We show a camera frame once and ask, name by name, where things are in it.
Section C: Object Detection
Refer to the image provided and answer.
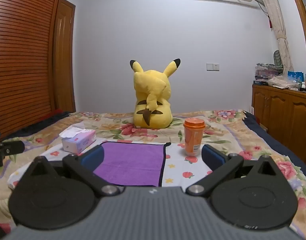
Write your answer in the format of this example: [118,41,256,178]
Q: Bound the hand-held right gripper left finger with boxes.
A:
[19,144,121,197]

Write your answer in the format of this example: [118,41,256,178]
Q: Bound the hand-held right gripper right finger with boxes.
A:
[185,144,289,197]

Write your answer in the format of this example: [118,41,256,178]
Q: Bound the purple towel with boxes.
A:
[92,141,172,188]

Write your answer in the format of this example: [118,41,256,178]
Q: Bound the tissue box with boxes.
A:
[59,127,97,154]

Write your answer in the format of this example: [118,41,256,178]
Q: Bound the orange lidded cup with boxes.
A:
[183,118,206,156]

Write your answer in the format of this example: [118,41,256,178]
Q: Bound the white fruit print cloth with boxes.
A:
[7,140,219,189]

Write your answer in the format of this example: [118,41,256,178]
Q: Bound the floral blanket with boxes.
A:
[0,109,306,238]

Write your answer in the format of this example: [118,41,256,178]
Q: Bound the dark blue bed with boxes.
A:
[0,108,306,178]

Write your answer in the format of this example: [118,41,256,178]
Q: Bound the wooden cabinet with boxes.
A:
[250,84,306,164]

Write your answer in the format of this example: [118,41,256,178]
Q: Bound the wooden louvered wardrobe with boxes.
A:
[0,0,67,136]

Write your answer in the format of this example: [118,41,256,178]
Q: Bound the yellow plush toy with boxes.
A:
[129,58,181,129]

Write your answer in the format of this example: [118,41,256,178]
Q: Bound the clear plastic bag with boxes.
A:
[267,74,300,89]

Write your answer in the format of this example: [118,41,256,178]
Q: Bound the stack of folded cloths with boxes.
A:
[254,63,284,81]

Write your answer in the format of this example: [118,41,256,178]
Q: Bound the wooden door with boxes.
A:
[53,0,77,113]

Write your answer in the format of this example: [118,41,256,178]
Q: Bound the blue and white box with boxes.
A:
[287,70,305,83]

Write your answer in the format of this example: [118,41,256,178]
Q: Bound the patterned curtain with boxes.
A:
[251,0,294,72]

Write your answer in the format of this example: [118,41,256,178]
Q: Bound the wooden window frame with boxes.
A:
[286,0,306,53]

